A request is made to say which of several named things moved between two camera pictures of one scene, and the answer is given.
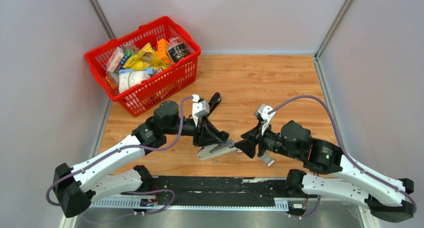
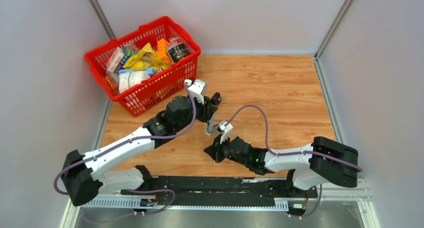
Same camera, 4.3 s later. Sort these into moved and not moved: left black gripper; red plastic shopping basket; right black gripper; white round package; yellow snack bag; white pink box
Moved: right black gripper; left black gripper
Not moved: white pink box; yellow snack bag; red plastic shopping basket; white round package
